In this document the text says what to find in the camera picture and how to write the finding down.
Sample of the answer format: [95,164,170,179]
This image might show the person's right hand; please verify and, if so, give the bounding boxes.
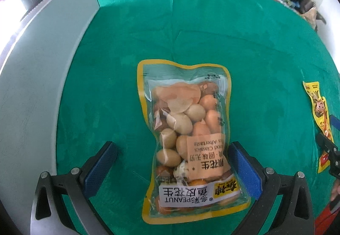
[331,180,340,201]

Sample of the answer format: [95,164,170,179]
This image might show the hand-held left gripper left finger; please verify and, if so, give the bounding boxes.
[30,141,119,235]

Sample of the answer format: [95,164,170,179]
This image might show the orange cloth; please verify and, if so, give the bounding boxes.
[315,198,340,235]

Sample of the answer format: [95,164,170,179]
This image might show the yellow-edged clear peanut packet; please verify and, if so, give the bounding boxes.
[137,59,251,225]

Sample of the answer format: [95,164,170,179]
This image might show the white cardboard box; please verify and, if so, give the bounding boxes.
[0,0,101,175]

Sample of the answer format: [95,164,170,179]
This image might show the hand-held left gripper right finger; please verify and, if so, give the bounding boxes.
[228,141,315,235]

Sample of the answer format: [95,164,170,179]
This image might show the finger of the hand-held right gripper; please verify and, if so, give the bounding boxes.
[316,132,340,179]
[329,115,340,130]

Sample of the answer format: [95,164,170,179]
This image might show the long yellow snack packet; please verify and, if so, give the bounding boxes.
[303,81,334,174]

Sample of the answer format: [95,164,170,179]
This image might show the dark chair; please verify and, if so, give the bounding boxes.
[300,0,327,25]

